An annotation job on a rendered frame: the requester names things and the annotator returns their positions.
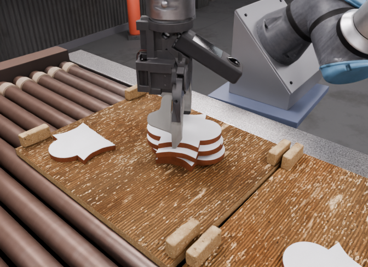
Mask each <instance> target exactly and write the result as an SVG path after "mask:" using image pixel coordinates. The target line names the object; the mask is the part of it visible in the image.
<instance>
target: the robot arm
mask: <svg viewBox="0 0 368 267"><path fill-rule="evenodd" d="M145 2H146V16H145V15H142V16H141V17H140V20H137V21H136V30H140V44H141V50H139V52H138V53H137V55H136V62H135V64H136V79H137V92H149V94H153V95H160V96H161V97H162V100H161V106H160V109H159V110H157V111H154V112H152V113H150V114H149V115H148V117H147V122H148V124H149V125H150V126H152V127H155V128H158V129H160V130H163V131H166V132H168V133H170V134H171V141H172V148H173V149H176V148H177V146H178V145H179V143H180V142H181V140H182V129H183V115H184V114H188V115H189V114H190V113H191V104H192V70H193V61H192V59H194V60H196V61H197V62H199V63H201V64H202V65H203V66H205V67H207V68H208V69H210V70H212V71H213V72H215V73H216V74H218V75H219V76H221V77H222V78H224V79H225V80H227V81H229V82H230V83H232V84H235V83H236V82H237V81H238V80H239V78H240V77H241V76H242V74H243V64H242V63H241V62H240V61H238V60H237V59H236V58H235V57H232V56H230V55H229V54H227V53H226V52H224V51H223V50H221V49H220V48H218V47H217V46H215V45H213V44H212V43H210V42H209V41H207V40H206V39H204V38H203V37H201V36H200V35H198V34H196V33H195V32H193V31H192V30H191V29H192V28H193V21H194V17H193V16H194V15H195V2H196V0H145ZM180 32H182V33H180ZM167 33H168V34H167ZM257 34H258V37H259V40H260V42H261V44H262V46H263V47H264V49H265V50H266V52H267V53H268V54H269V55H270V56H271V57H272V58H273V59H275V60H276V61H277V62H279V63H280V64H283V65H291V64H292V63H294V62H295V61H297V60H298V59H299V58H300V57H301V56H302V54H303V53H304V52H305V51H306V50H307V48H308V47H309V46H310V45H311V44H313V48H314V51H315V54H316V57H317V60H318V64H319V70H321V73H322V75H323V78H324V79H325V81H326V82H328V83H331V84H348V83H354V82H358V81H361V80H364V79H366V78H368V0H293V1H292V2H291V3H290V4H288V5H287V6H285V7H283V8H281V9H278V10H275V11H273V12H270V13H268V14H266V15H264V16H263V17H262V18H260V19H259V21H258V23H257ZM179 35H180V37H178V36H179ZM176 39H178V40H177V41H176ZM140 52H141V53H140ZM138 54H139V55H138ZM137 56H138V59H137ZM171 111H172V112H171Z"/></svg>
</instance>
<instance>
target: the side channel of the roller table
mask: <svg viewBox="0 0 368 267"><path fill-rule="evenodd" d="M64 61H66V62H70V59H69V55H68V50H67V49H64V48H61V47H59V46H56V47H52V48H49V49H45V50H41V51H38V52H35V53H31V54H28V55H24V56H20V57H17V58H14V59H10V60H6V61H3V62H0V82H2V81H5V82H7V83H13V80H14V78H15V77H17V76H23V77H29V75H30V73H31V72H33V71H39V72H44V70H45V69H46V68H47V67H48V66H53V67H59V64H60V63H62V62H64Z"/></svg>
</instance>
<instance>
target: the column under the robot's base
mask: <svg viewBox="0 0 368 267"><path fill-rule="evenodd" d="M328 90H329V86H326V85H322V84H318V83H317V84H315V85H314V86H313V87H312V88H311V89H310V90H309V91H308V92H307V93H306V94H305V95H304V96H302V97H301V98H300V99H299V100H298V101H297V102H296V103H295V104H294V105H293V106H292V107H291V108H290V109H288V110H285V109H281V108H278V107H275V106H271V105H268V104H265V103H262V102H259V101H255V100H252V99H249V98H246V97H243V96H239V95H236V94H233V93H230V92H229V82H227V83H225V84H223V85H222V86H221V87H219V88H218V89H216V90H215V91H213V92H212V93H210V94H209V95H208V96H209V97H211V98H214V99H216V100H219V101H222V102H225V103H227V104H230V105H233V106H236V107H238V108H241V109H244V110H246V111H249V112H252V113H255V114H258V115H260V116H263V117H265V118H268V119H271V120H274V121H277V122H279V123H282V124H285V125H287V126H290V127H293V128H298V126H299V125H300V124H301V122H303V121H304V119H305V118H306V117H307V115H308V114H309V113H310V112H311V111H312V110H313V109H314V107H315V106H316V105H317V104H318V103H319V102H320V100H321V99H322V98H323V97H324V96H325V95H326V93H327V92H328Z"/></svg>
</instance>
